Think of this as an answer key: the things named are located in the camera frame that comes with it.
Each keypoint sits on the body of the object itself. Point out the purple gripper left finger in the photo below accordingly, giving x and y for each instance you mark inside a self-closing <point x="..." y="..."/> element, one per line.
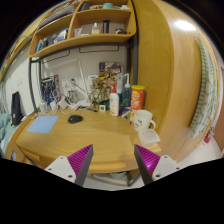
<point x="73" y="168"/>

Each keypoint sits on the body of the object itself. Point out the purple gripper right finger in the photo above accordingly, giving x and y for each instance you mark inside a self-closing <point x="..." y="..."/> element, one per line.
<point x="152" y="166"/>

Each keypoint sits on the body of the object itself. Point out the black computer mouse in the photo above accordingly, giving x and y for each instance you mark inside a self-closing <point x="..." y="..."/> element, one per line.
<point x="75" y="119"/>

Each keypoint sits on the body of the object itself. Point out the blue mouse pad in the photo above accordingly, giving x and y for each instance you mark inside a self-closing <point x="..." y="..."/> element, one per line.
<point x="42" y="124"/>

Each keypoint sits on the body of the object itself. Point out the clear plastic food container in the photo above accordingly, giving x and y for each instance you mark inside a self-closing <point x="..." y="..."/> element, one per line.
<point x="148" y="137"/>

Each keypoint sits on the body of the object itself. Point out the wooden desk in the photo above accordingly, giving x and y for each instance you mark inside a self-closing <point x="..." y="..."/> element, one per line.
<point x="113" y="140"/>

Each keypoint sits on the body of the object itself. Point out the white mug with drawing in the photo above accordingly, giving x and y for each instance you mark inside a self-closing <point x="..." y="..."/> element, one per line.
<point x="143" y="120"/>

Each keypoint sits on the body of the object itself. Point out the white power adapter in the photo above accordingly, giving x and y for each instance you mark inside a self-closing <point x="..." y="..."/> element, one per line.
<point x="63" y="103"/>

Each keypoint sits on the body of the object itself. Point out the small white desk clock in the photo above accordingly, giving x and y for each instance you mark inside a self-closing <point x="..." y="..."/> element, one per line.
<point x="102" y="108"/>

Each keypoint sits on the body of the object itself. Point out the white bottle red cap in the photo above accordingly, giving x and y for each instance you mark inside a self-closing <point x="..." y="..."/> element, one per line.
<point x="114" y="103"/>

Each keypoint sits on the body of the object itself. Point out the red chips can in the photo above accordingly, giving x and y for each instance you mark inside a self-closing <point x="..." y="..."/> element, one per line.
<point x="137" y="97"/>

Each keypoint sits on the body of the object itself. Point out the green checkered towel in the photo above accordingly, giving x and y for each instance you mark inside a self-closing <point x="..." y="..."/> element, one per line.
<point x="206" y="105"/>

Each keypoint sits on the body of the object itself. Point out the black bag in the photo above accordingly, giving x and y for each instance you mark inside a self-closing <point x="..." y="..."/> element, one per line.
<point x="16" y="113"/>

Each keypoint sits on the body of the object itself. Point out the blue spray bottle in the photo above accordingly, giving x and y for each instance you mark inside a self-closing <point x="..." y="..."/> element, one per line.
<point x="126" y="94"/>

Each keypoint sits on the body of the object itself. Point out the wooden robot figure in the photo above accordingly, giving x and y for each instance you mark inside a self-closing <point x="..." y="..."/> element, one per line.
<point x="101" y="90"/>

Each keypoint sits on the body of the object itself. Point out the wooden wardrobe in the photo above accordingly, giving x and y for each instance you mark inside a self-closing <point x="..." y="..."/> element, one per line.
<point x="169" y="67"/>

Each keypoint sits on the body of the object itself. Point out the black tumbler on shelf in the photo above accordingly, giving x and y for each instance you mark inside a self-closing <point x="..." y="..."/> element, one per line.
<point x="106" y="24"/>

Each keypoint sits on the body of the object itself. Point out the teal bowl on shelf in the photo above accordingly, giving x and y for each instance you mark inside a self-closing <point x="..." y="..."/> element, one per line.
<point x="107" y="5"/>

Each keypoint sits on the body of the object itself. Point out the wooden wall shelf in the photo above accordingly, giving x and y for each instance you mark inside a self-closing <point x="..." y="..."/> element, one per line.
<point x="81" y="23"/>

